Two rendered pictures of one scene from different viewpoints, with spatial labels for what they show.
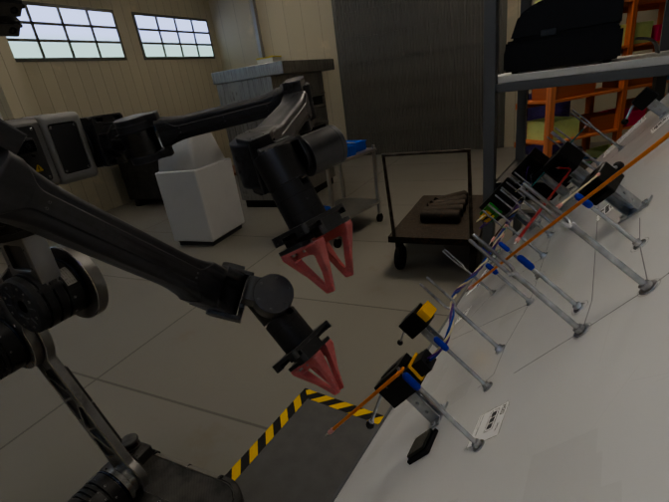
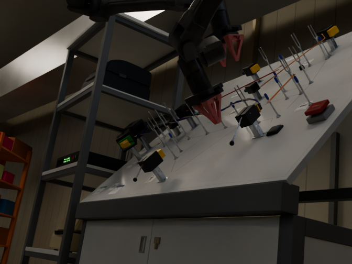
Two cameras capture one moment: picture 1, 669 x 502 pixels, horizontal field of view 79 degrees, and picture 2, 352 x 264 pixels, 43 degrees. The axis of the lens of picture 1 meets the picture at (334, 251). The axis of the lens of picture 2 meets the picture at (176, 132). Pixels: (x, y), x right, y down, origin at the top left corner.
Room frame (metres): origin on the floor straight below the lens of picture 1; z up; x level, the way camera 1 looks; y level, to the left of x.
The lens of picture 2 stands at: (0.17, 1.16, 0.65)
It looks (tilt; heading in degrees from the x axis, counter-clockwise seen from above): 17 degrees up; 293
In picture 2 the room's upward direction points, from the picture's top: 8 degrees clockwise
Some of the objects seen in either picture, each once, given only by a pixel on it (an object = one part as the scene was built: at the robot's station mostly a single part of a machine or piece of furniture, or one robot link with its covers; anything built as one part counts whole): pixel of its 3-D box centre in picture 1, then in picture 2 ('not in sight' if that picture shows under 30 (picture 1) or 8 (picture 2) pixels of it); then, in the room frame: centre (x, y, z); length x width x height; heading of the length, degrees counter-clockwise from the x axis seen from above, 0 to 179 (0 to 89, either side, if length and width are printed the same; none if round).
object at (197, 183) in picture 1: (199, 183); not in sight; (4.76, 1.44, 0.64); 0.72 x 0.61 x 1.28; 151
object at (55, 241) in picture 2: not in sight; (89, 233); (1.36, -0.78, 0.76); 0.30 x 0.21 x 0.20; 58
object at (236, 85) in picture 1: (287, 133); not in sight; (6.24, 0.44, 0.92); 1.43 x 1.10 x 1.84; 151
